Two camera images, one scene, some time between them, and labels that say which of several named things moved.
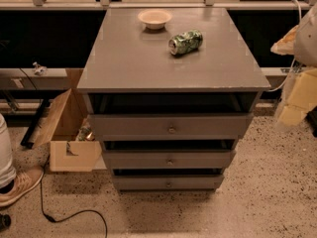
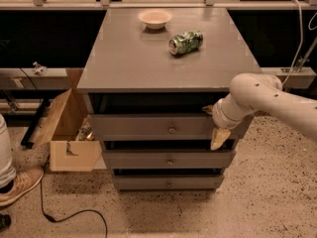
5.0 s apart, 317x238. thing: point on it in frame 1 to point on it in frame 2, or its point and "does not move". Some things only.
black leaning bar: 42,111 does not move
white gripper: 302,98 to 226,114
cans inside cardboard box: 85,134 does not move
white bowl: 155,19 does not move
